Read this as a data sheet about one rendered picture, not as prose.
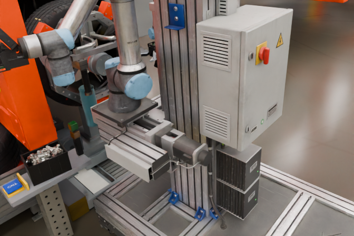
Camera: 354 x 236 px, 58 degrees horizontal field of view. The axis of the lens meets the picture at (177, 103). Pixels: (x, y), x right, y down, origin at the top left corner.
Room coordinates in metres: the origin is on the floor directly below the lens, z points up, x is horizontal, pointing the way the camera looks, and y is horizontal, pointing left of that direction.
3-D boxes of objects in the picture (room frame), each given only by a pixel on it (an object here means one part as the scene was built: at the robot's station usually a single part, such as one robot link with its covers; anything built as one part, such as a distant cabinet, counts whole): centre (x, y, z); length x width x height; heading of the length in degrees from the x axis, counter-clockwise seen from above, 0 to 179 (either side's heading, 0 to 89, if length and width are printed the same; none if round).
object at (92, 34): (1.88, 0.36, 1.03); 0.19 x 0.18 x 0.11; 43
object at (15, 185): (1.21, 0.83, 0.47); 0.07 x 0.07 x 0.02; 43
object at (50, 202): (1.31, 0.73, 0.21); 0.10 x 0.10 x 0.42; 43
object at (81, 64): (1.64, 0.50, 0.93); 0.09 x 0.05 x 0.05; 43
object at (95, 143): (2.03, 0.64, 0.32); 0.40 x 0.30 x 0.28; 133
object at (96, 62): (1.85, 0.47, 0.85); 0.21 x 0.14 x 0.14; 43
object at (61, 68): (1.09, 0.41, 1.12); 0.11 x 0.08 x 0.11; 32
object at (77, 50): (1.75, 0.51, 1.03); 0.19 x 0.18 x 0.11; 43
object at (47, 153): (1.34, 0.69, 0.51); 0.20 x 0.14 x 0.13; 125
